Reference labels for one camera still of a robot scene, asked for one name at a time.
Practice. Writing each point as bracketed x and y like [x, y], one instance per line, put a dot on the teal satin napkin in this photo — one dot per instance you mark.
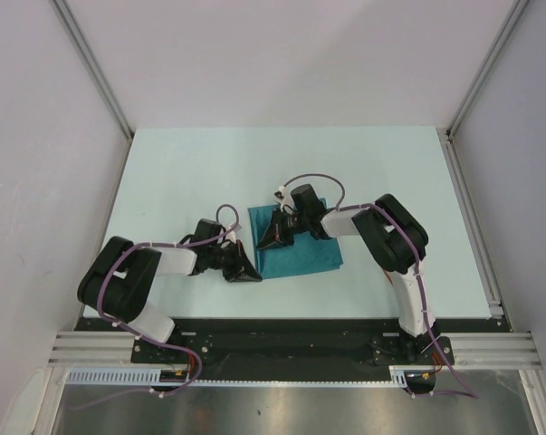
[305, 257]

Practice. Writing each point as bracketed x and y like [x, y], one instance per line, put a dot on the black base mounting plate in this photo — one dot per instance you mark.
[244, 350]

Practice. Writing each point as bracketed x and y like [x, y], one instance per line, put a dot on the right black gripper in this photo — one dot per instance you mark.
[276, 224]

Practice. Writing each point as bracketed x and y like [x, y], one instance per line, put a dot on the orange plastic knife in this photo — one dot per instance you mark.
[387, 276]

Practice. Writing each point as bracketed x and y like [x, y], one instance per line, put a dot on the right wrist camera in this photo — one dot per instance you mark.
[284, 195]

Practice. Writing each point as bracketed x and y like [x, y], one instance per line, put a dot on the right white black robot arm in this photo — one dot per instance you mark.
[394, 238]

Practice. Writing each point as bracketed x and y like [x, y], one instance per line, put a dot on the aluminium frame post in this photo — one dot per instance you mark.
[495, 51]
[80, 43]

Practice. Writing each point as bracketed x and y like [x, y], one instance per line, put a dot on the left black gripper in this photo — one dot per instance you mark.
[249, 275]

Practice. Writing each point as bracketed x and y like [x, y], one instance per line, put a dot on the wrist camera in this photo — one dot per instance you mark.
[231, 233]
[284, 195]

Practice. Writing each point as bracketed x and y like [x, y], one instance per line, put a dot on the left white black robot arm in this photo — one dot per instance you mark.
[119, 281]

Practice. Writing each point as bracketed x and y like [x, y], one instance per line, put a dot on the left aluminium frame post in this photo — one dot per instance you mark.
[80, 43]

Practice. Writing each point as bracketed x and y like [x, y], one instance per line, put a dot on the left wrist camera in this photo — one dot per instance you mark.
[231, 233]

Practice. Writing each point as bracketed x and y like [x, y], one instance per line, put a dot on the right aluminium frame post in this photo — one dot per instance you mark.
[495, 51]

